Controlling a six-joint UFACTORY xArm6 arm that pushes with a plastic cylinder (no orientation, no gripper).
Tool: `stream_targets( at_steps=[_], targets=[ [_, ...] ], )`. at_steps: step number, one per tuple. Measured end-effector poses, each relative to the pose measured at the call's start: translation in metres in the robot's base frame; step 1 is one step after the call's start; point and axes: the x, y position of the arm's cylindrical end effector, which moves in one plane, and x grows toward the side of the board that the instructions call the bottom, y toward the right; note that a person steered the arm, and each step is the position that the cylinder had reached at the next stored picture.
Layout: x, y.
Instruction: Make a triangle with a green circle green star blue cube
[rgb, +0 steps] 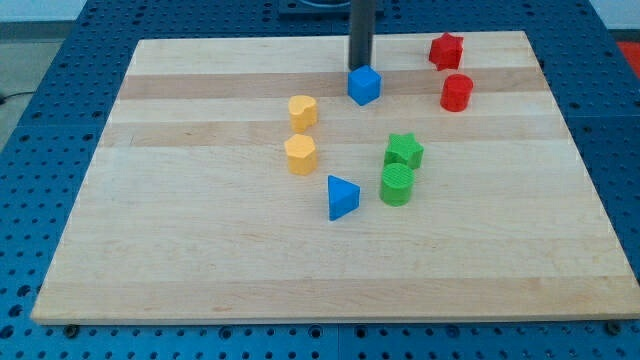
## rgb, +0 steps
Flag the blue cube block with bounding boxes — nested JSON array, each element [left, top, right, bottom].
[[347, 65, 382, 106]]

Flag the blue triangle block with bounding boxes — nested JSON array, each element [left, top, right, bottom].
[[327, 175, 361, 221]]

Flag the green star block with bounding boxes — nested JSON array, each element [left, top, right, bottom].
[[384, 133, 424, 170]]

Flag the red star block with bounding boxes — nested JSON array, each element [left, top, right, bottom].
[[428, 33, 464, 71]]

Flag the yellow hexagon block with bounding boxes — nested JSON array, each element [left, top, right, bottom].
[[284, 134, 317, 175]]

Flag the wooden board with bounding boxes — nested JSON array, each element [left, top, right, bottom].
[[31, 31, 639, 325]]

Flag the yellow heart block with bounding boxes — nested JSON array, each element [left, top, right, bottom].
[[288, 95, 318, 133]]

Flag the green cylinder block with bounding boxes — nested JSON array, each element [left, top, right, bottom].
[[379, 163, 415, 206]]

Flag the red cylinder block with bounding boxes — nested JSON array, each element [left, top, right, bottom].
[[440, 74, 474, 112]]

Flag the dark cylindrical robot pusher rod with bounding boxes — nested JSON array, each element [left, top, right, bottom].
[[348, 0, 376, 70]]

